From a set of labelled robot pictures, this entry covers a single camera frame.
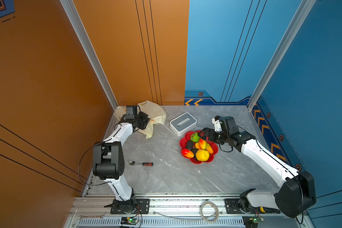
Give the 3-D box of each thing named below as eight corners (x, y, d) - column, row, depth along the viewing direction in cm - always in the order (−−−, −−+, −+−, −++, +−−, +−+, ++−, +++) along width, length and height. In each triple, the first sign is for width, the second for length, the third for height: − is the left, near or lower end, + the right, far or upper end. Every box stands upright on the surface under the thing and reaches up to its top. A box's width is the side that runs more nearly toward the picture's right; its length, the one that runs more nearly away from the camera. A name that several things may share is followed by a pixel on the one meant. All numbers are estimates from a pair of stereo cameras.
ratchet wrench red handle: (130, 164, 90) (129, 163, 88) (131, 161, 92) (130, 160, 90) (152, 166, 89) (152, 165, 88) (153, 164, 91) (152, 162, 89)
